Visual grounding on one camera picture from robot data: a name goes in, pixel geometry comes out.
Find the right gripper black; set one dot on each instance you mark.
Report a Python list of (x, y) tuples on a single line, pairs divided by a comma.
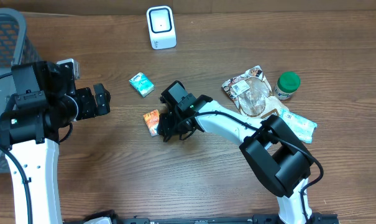
[(170, 129)]

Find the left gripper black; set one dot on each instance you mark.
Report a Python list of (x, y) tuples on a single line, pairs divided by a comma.
[(90, 101)]

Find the orange tissue pack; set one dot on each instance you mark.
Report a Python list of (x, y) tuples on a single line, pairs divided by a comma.
[(152, 120)]

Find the teal tissue pack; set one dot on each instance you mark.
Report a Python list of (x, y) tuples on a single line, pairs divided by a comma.
[(142, 84)]

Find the clear plastic snack bag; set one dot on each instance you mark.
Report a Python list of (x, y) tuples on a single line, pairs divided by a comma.
[(252, 94)]

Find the green lid jar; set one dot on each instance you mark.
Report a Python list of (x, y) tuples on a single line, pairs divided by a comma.
[(287, 84)]

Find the teal wet wipes pack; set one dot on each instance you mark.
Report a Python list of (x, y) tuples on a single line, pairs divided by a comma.
[(302, 127)]

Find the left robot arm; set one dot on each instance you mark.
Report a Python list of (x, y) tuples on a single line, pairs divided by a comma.
[(45, 101)]

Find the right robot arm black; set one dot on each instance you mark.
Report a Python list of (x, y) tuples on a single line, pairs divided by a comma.
[(276, 156)]

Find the white barcode scanner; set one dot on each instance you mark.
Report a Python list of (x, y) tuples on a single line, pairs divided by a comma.
[(161, 27)]

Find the grey plastic mesh basket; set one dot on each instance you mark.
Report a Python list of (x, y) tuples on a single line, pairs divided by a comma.
[(15, 49)]

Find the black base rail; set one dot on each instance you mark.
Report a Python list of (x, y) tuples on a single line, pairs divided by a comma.
[(254, 219)]

